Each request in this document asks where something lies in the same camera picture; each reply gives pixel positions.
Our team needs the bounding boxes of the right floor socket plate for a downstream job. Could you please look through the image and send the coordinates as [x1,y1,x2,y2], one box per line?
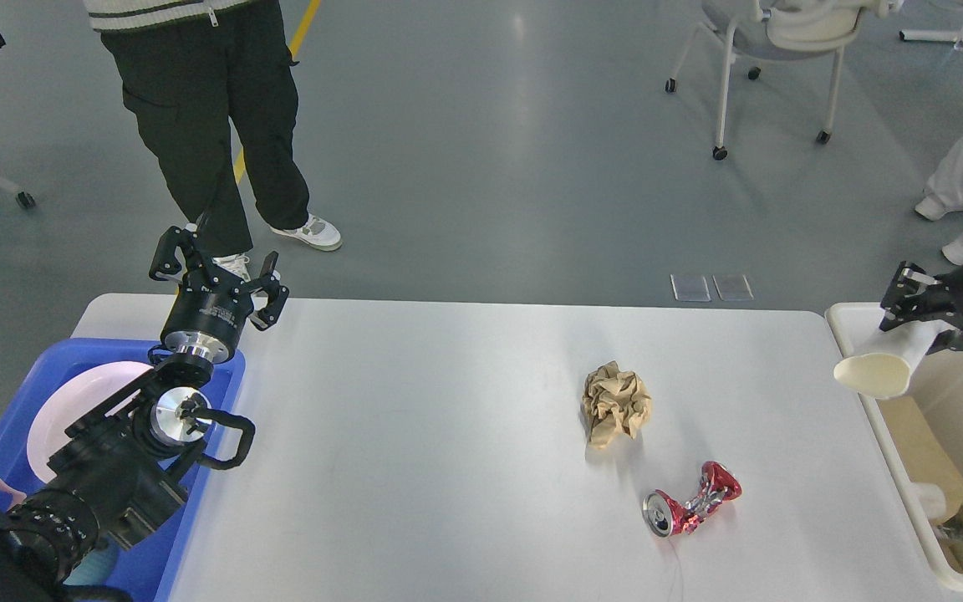
[712,273,754,302]

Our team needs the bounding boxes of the white chair grey seat right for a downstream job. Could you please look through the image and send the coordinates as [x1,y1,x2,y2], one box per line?
[665,1,903,161]

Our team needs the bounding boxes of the person in black trousers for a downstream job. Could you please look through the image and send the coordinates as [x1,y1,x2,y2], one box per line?
[84,1,343,279]

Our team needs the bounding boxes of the brown paper bag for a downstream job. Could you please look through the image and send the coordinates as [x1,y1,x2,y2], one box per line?
[878,396,963,517]

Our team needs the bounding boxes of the blue plastic tray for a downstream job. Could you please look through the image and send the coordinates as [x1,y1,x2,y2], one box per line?
[0,338,245,601]

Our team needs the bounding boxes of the floor socket plate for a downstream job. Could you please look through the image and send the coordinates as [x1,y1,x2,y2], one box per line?
[712,273,754,302]
[670,274,712,304]

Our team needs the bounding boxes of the pink plate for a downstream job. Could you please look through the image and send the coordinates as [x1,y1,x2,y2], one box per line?
[26,361,150,484]

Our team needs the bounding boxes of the left floor socket plate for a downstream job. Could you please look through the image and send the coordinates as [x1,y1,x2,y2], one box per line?
[670,274,712,304]

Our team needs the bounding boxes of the crumpled brown paper ball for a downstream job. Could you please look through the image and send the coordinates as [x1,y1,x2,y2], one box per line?
[581,360,654,449]

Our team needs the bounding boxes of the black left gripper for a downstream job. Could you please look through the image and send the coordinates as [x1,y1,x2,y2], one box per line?
[149,224,289,365]

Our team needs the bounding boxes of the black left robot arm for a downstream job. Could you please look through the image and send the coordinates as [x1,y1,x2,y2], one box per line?
[0,224,289,601]

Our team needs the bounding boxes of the crushed red soda can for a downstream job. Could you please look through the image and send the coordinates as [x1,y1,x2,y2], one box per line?
[641,461,744,538]

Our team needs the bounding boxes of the white paper cup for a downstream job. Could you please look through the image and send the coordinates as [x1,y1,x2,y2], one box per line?
[910,482,951,523]
[833,320,953,399]

